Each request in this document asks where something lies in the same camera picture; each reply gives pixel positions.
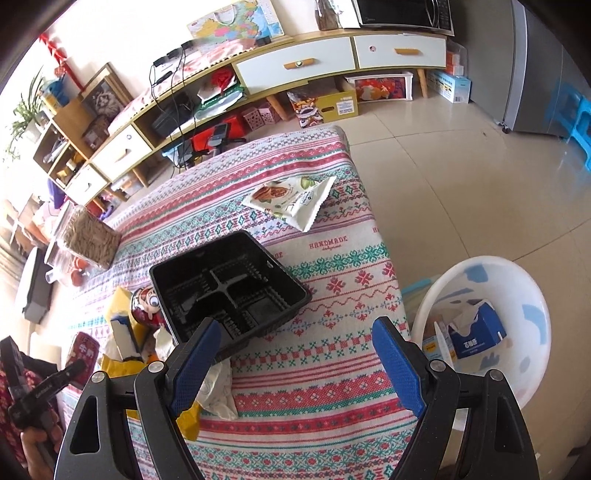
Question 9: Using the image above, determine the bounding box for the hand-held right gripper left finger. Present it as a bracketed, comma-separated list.
[54, 318, 222, 480]

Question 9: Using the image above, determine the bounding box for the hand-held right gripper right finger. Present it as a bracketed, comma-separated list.
[372, 316, 541, 480]

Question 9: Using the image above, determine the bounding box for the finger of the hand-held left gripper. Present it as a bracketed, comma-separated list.
[45, 359, 88, 395]

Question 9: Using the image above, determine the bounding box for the white tissue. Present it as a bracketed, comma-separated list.
[193, 359, 239, 422]

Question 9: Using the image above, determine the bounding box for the red cartoon drink can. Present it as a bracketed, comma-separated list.
[130, 287, 163, 329]

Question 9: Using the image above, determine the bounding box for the black plastic compartment tray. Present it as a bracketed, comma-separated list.
[149, 230, 314, 365]

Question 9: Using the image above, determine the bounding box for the white plastic basin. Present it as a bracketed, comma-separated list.
[410, 256, 553, 418]

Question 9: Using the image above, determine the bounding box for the person's left hand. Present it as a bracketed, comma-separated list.
[21, 410, 64, 480]

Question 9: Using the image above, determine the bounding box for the red snack packet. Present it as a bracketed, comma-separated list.
[65, 331, 100, 394]

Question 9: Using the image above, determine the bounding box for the small orange and blue box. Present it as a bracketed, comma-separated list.
[422, 334, 456, 366]

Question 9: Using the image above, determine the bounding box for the yellow plastic bag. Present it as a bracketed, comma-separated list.
[100, 286, 202, 442]

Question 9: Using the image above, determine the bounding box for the blue tissue box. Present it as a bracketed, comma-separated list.
[449, 299, 507, 366]

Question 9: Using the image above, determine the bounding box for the plastic jar of biscuits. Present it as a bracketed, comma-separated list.
[59, 205, 123, 271]

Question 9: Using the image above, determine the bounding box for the printed snack packet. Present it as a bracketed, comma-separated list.
[241, 175, 337, 233]

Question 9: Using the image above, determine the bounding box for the red box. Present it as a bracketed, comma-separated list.
[190, 115, 246, 155]

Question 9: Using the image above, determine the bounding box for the black set-top box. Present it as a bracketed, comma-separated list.
[151, 98, 195, 138]

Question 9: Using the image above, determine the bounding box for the pink perforated box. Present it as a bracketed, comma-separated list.
[242, 103, 281, 131]

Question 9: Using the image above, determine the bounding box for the green potted plant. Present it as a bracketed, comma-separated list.
[4, 67, 49, 148]

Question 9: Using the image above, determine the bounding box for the yellow cardboard box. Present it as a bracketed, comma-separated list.
[287, 87, 359, 126]

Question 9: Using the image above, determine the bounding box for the white fox print storage box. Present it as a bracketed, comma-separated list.
[345, 71, 414, 104]

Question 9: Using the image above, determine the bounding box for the framed animal picture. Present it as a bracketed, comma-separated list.
[79, 62, 136, 121]

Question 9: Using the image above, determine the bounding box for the blue and white carton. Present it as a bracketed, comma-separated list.
[427, 69, 472, 105]

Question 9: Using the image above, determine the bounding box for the red hanging decoration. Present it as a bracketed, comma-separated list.
[39, 31, 88, 90]

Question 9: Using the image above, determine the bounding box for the white and wood TV cabinet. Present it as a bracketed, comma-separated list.
[32, 28, 448, 206]

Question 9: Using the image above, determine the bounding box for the grey refrigerator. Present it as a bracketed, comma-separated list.
[500, 0, 591, 139]

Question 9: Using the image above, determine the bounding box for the black microwave oven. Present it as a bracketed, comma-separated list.
[352, 0, 456, 36]

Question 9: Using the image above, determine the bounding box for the clear bag of snacks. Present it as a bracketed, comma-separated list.
[315, 0, 362, 31]

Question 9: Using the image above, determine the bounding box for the colourful wall map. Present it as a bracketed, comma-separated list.
[187, 0, 285, 43]

